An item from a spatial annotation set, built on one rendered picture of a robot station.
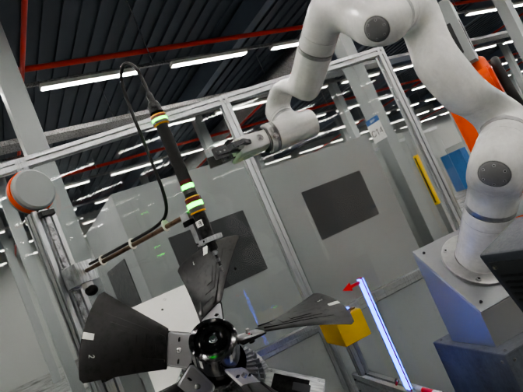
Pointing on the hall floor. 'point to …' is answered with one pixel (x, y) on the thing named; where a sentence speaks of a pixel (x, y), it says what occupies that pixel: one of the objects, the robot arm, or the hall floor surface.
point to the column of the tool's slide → (69, 309)
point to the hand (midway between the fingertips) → (215, 158)
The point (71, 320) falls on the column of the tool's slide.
